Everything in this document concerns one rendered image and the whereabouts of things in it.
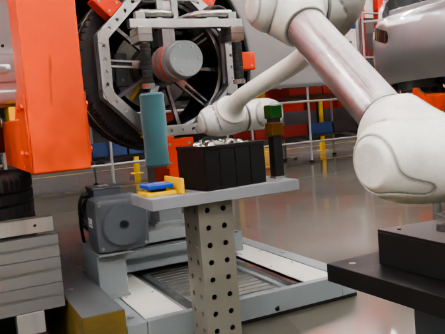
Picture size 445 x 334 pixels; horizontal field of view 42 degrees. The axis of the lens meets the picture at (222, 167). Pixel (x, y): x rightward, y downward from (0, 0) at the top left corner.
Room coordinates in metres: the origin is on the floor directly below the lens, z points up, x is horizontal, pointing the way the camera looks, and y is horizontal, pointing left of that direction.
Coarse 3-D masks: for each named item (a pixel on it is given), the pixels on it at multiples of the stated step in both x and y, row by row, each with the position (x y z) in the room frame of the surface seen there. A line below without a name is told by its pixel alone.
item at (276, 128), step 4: (268, 124) 1.66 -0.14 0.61; (272, 124) 1.65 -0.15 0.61; (276, 124) 1.65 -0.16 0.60; (280, 124) 1.66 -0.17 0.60; (268, 128) 1.66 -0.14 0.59; (272, 128) 1.65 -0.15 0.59; (276, 128) 1.65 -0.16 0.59; (280, 128) 1.66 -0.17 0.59; (268, 132) 1.66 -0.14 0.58; (272, 132) 1.65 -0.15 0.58; (276, 132) 1.65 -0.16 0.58; (280, 132) 1.66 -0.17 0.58; (268, 136) 1.67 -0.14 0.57; (272, 136) 1.65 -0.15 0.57; (276, 136) 1.66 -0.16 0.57
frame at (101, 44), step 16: (128, 0) 2.15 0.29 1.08; (144, 0) 2.18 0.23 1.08; (192, 0) 2.25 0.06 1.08; (112, 16) 2.12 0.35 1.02; (96, 32) 2.14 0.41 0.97; (112, 32) 2.12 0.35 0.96; (96, 48) 2.13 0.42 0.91; (224, 48) 2.32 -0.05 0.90; (96, 64) 2.14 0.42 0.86; (224, 64) 2.33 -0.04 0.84; (112, 80) 2.11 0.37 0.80; (224, 80) 2.35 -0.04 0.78; (112, 96) 2.11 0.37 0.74; (128, 112) 2.13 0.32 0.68; (176, 128) 2.21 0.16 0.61; (192, 128) 2.27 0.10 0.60
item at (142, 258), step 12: (168, 240) 2.27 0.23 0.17; (180, 240) 2.28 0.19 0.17; (240, 240) 2.34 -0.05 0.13; (132, 252) 2.14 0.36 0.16; (144, 252) 2.16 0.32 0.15; (156, 252) 2.18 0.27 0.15; (168, 252) 2.20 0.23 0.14; (180, 252) 2.22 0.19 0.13; (132, 264) 2.14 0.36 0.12; (144, 264) 2.16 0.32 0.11; (156, 264) 2.18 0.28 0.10; (168, 264) 2.20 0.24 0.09
